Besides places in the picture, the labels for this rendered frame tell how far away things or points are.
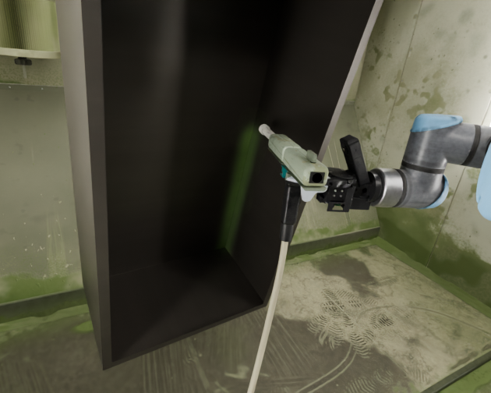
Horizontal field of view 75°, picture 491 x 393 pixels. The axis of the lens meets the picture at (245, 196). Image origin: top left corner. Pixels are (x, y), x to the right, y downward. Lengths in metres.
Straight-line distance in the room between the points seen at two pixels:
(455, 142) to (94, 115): 0.70
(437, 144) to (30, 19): 1.59
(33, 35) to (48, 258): 1.04
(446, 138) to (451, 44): 1.85
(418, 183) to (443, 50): 1.90
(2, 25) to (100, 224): 1.22
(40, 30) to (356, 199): 1.50
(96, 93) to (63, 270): 1.44
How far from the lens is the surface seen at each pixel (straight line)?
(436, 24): 2.71
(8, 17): 1.78
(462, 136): 0.81
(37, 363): 1.80
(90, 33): 0.56
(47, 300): 1.95
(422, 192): 0.81
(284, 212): 0.71
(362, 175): 0.74
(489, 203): 0.26
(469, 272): 2.60
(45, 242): 1.93
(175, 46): 0.97
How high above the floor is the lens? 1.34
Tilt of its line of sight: 23 degrees down
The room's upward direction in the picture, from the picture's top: 6 degrees clockwise
